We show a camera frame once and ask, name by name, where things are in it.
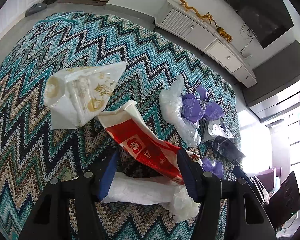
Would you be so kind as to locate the grey slipper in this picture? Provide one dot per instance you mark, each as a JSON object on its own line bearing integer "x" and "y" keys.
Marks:
{"x": 35, "y": 8}

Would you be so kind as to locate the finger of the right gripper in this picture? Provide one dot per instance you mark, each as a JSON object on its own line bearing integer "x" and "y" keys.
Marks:
{"x": 239, "y": 173}

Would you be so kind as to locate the grey door mat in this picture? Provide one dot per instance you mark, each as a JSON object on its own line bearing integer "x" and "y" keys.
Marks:
{"x": 85, "y": 2}

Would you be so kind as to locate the dark blue white package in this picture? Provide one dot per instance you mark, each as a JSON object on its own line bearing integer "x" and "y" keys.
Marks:
{"x": 221, "y": 140}

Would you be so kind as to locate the translucent white plastic bag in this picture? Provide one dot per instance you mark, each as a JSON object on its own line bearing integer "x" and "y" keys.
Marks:
{"x": 171, "y": 103}

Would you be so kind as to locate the purple plastic wrapper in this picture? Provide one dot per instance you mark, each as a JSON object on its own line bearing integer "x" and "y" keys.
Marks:
{"x": 197, "y": 108}

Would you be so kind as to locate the white tv cabinet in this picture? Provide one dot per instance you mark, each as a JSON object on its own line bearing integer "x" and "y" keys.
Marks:
{"x": 174, "y": 18}

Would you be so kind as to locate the white tissue bag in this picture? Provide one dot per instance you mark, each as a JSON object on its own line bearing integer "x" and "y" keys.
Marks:
{"x": 150, "y": 191}

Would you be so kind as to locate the golden tiger figurine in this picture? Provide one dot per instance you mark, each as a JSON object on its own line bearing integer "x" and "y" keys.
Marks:
{"x": 224, "y": 34}

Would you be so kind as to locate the white gold printed bag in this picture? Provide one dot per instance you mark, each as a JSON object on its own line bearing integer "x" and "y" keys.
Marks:
{"x": 76, "y": 95}

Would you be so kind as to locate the red white paper bag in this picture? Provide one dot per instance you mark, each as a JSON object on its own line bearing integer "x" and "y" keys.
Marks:
{"x": 127, "y": 127}

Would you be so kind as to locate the golden dragon figurine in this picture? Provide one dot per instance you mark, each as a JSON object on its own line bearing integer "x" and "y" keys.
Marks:
{"x": 206, "y": 16}

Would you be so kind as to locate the wall mounted black television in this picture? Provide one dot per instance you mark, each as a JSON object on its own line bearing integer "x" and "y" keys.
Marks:
{"x": 268, "y": 19}

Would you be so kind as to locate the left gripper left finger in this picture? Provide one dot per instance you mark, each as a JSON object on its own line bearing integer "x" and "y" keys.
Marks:
{"x": 50, "y": 216}

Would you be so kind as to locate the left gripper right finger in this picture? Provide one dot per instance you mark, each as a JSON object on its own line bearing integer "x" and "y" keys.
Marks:
{"x": 245, "y": 216}

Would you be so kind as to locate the grey refrigerator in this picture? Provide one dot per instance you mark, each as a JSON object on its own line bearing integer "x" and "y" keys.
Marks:
{"x": 278, "y": 84}

